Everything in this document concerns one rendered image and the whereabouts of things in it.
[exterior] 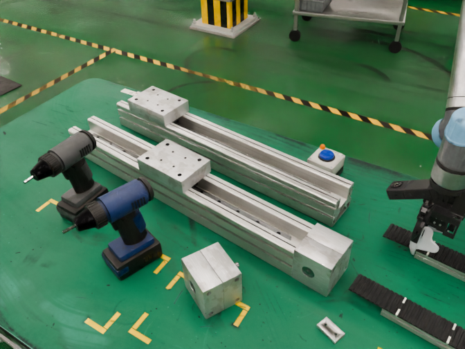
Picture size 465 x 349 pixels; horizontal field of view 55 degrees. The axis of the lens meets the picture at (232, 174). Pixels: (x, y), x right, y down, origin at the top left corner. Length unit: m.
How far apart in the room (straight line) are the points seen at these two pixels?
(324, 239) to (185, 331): 0.35
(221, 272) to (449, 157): 0.50
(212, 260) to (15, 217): 0.59
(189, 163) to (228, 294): 0.37
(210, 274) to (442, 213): 0.49
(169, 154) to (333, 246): 0.49
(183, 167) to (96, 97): 0.71
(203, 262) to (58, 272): 0.36
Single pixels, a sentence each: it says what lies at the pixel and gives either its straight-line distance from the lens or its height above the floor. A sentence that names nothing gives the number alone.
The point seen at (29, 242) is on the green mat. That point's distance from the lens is 1.23.
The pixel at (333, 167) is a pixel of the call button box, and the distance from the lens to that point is 1.24.
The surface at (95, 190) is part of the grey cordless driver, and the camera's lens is 1.21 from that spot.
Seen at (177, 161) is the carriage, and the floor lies 0.90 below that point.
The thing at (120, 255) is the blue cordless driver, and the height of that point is 0.85.
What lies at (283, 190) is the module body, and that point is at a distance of 1.17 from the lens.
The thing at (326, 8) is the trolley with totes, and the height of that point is 0.26.
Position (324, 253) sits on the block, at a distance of 0.97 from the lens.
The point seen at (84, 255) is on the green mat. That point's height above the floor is 0.78.
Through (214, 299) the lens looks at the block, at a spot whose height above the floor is 0.83.
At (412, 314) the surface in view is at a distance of 1.00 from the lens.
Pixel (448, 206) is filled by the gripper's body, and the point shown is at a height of 0.96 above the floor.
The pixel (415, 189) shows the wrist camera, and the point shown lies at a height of 0.97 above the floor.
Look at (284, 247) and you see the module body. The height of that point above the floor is 0.86.
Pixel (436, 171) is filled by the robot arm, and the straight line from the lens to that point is 0.96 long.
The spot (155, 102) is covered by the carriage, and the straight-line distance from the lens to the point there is 1.41.
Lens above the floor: 1.61
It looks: 40 degrees down
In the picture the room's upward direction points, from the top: 2 degrees counter-clockwise
